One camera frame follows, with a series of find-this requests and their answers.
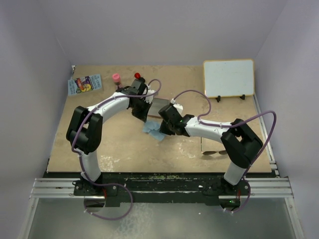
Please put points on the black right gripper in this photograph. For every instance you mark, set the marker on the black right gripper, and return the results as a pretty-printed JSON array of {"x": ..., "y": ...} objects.
[{"x": 163, "y": 129}]

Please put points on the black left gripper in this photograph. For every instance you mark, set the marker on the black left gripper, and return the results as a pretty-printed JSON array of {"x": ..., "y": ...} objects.
[{"x": 142, "y": 116}]

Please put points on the pink glasses case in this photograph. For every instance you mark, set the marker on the pink glasses case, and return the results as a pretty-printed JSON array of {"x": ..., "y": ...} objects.
[{"x": 159, "y": 107}]

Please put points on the blue cleaning cloth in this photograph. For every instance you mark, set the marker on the blue cleaning cloth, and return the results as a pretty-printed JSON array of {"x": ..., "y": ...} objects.
[{"x": 152, "y": 128}]

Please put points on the gold aviator sunglasses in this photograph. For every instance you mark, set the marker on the gold aviator sunglasses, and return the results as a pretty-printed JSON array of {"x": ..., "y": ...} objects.
[{"x": 211, "y": 147}]

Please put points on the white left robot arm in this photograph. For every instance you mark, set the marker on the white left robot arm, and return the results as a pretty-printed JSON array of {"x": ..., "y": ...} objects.
[{"x": 85, "y": 129}]

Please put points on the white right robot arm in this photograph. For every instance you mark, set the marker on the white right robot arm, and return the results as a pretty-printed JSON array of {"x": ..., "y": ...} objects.
[{"x": 240, "y": 142}]

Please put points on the red and black bottle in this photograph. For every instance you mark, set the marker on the red and black bottle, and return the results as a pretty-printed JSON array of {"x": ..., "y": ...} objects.
[{"x": 139, "y": 77}]

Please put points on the blue illustrated booklet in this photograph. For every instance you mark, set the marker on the blue illustrated booklet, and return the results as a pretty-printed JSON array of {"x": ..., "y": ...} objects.
[{"x": 84, "y": 84}]

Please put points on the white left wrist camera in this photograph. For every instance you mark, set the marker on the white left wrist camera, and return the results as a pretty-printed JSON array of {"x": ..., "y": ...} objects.
[{"x": 149, "y": 94}]

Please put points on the small whiteboard wooden frame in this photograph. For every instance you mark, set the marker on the small whiteboard wooden frame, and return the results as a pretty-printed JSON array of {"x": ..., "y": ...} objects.
[{"x": 229, "y": 78}]

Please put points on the aluminium frame rail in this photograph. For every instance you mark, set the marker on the aluminium frame rail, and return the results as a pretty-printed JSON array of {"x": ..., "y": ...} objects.
[{"x": 53, "y": 188}]

